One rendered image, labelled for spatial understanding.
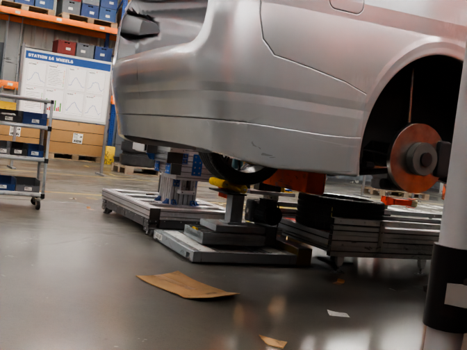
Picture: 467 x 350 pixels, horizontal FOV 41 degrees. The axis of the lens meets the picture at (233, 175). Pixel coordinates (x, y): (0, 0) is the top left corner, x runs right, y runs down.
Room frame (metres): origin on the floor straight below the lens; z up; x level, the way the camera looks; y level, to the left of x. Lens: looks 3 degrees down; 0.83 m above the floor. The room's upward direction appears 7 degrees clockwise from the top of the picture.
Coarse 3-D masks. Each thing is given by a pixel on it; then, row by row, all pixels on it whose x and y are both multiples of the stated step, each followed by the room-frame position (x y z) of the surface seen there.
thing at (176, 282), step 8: (176, 272) 3.68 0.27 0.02; (144, 280) 3.44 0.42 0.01; (152, 280) 3.47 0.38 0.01; (160, 280) 3.49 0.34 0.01; (168, 280) 3.51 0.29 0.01; (176, 280) 3.53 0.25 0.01; (184, 280) 3.56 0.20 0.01; (192, 280) 3.58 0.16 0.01; (168, 288) 3.33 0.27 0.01; (176, 288) 3.34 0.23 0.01; (184, 288) 3.36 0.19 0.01; (192, 288) 3.38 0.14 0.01; (200, 288) 3.40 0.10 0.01; (208, 288) 3.42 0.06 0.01; (216, 288) 3.44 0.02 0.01; (184, 296) 3.21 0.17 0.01; (192, 296) 3.23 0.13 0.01; (200, 296) 3.22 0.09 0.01; (208, 296) 3.21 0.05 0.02; (216, 296) 3.20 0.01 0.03; (224, 296) 3.22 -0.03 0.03
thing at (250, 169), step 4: (224, 156) 4.71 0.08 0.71; (224, 160) 4.49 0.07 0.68; (228, 164) 4.50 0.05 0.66; (232, 168) 4.51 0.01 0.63; (244, 168) 4.80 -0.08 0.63; (248, 168) 4.77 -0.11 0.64; (252, 168) 4.73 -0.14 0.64; (256, 168) 4.68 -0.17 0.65; (260, 168) 4.65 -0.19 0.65; (264, 168) 4.63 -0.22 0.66; (240, 172) 4.54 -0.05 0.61; (244, 172) 4.56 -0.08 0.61; (248, 172) 4.59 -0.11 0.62; (252, 172) 4.59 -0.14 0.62; (256, 172) 4.60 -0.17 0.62
